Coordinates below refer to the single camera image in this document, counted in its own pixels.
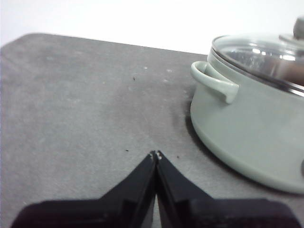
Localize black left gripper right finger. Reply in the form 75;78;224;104
155;150;303;228

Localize glass lid with green knob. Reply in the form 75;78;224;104
211;15;304;94

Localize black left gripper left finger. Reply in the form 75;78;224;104
10;151;158;228

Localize sage green electric steamer pot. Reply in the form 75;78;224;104
190;35;304;195

